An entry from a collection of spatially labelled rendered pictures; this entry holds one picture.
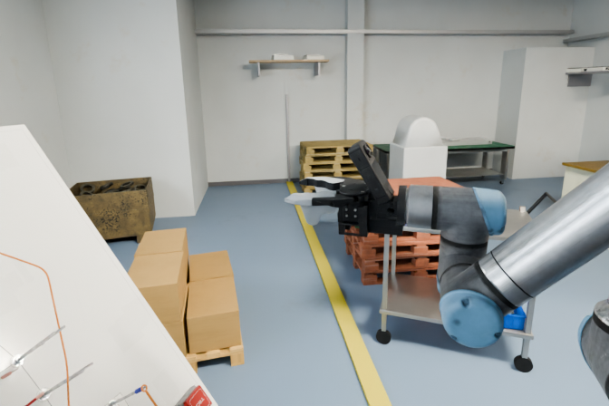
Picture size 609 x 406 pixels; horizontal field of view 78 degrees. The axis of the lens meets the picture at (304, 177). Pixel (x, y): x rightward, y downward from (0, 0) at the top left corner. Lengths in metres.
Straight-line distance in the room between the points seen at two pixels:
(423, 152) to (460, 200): 4.91
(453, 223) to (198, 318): 2.14
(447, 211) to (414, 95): 7.13
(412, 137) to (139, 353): 4.92
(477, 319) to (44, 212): 0.84
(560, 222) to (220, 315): 2.28
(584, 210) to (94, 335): 0.85
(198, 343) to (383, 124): 5.79
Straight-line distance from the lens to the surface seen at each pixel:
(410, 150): 5.47
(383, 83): 7.52
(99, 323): 0.92
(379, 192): 0.65
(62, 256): 0.94
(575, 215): 0.55
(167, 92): 5.48
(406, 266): 3.67
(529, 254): 0.55
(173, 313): 2.57
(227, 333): 2.68
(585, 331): 0.85
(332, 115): 7.26
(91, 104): 5.76
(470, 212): 0.65
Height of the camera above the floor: 1.76
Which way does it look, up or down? 13 degrees down
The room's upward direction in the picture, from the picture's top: 1 degrees counter-clockwise
